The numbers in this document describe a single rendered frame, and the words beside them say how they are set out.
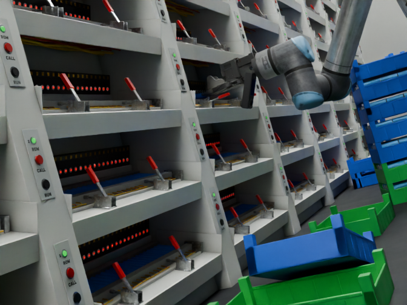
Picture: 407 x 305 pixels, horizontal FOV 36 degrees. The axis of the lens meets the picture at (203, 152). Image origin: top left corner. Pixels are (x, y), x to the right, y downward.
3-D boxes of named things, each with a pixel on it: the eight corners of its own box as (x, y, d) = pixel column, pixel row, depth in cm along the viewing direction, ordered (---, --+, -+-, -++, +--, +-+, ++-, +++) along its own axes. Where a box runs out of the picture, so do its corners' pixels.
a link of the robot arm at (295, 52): (311, 60, 189) (301, 29, 190) (273, 75, 194) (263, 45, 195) (318, 65, 198) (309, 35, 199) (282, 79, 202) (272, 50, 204)
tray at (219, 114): (258, 118, 232) (258, 92, 231) (195, 124, 176) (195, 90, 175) (208, 118, 240) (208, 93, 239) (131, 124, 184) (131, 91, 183)
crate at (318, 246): (296, 282, 149) (290, 249, 152) (381, 266, 142) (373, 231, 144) (248, 276, 123) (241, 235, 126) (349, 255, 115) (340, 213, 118)
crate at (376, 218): (337, 229, 215) (330, 206, 216) (395, 216, 207) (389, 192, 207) (315, 249, 188) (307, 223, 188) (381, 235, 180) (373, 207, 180)
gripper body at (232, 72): (225, 66, 209) (258, 52, 204) (233, 91, 208) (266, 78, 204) (217, 65, 202) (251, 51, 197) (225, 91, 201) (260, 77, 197)
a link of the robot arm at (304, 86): (335, 100, 195) (323, 63, 197) (312, 103, 187) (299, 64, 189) (312, 110, 202) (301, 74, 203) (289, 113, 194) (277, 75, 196)
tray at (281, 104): (302, 114, 297) (302, 85, 296) (266, 117, 241) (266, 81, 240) (260, 114, 304) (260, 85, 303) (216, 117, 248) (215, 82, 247)
